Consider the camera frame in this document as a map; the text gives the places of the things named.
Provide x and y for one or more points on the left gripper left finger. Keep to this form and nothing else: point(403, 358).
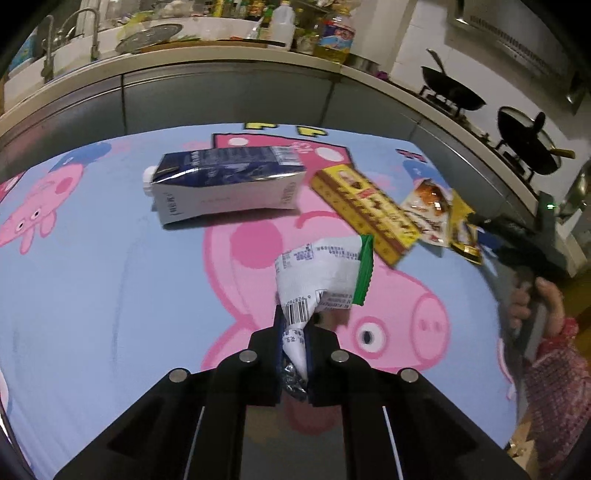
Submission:
point(188, 424)

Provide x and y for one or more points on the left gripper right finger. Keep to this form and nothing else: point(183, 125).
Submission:
point(398, 425)

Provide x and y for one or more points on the yellow black snack packet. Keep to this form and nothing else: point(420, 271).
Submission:
point(463, 235)

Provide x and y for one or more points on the white green snack wrapper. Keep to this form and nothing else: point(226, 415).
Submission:
point(328, 274)

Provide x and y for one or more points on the yellow brown spice box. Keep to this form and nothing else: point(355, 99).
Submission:
point(368, 210)

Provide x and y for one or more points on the red patterned sleeve forearm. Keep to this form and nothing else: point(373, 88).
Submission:
point(558, 393)

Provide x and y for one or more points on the person's right hand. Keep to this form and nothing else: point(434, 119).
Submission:
point(545, 293)

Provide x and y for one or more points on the steel wok lid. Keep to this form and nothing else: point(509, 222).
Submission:
point(577, 196)

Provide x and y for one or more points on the black wok with lid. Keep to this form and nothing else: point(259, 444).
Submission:
point(530, 143)

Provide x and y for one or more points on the gas stove top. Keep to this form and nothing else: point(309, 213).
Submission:
point(458, 126)

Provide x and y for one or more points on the Peppa Pig blue tablecloth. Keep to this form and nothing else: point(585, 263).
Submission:
point(99, 301)

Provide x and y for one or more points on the black frying pan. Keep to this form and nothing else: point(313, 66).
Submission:
point(451, 89)

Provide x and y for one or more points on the range hood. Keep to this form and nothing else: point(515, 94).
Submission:
point(516, 30)

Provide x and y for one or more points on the navy white milk carton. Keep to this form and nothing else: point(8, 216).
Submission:
point(191, 184)

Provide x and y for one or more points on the cooking oil bottle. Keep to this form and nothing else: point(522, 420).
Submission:
point(337, 34)

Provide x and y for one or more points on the white plastic jug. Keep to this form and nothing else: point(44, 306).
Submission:
point(282, 26)

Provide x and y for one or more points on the chrome sink faucet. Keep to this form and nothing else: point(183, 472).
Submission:
point(74, 43)

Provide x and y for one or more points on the round glass pot lid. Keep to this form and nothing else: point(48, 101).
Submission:
point(148, 37)

